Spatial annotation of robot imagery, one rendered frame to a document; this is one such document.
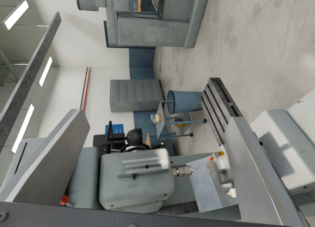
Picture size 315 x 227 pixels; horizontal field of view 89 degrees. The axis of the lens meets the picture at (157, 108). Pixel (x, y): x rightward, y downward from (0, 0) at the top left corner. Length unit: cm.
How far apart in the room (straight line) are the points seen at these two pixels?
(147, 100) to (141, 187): 523
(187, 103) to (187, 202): 210
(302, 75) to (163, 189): 155
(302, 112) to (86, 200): 97
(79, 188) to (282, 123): 91
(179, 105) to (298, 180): 234
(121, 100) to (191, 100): 327
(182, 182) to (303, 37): 156
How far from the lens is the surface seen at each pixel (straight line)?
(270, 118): 93
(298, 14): 202
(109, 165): 75
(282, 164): 93
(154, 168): 71
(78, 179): 72
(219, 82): 119
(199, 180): 125
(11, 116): 401
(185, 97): 305
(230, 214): 132
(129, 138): 63
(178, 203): 121
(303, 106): 98
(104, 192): 73
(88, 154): 75
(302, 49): 191
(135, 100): 582
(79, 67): 859
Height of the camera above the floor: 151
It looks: 12 degrees down
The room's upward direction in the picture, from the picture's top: 93 degrees counter-clockwise
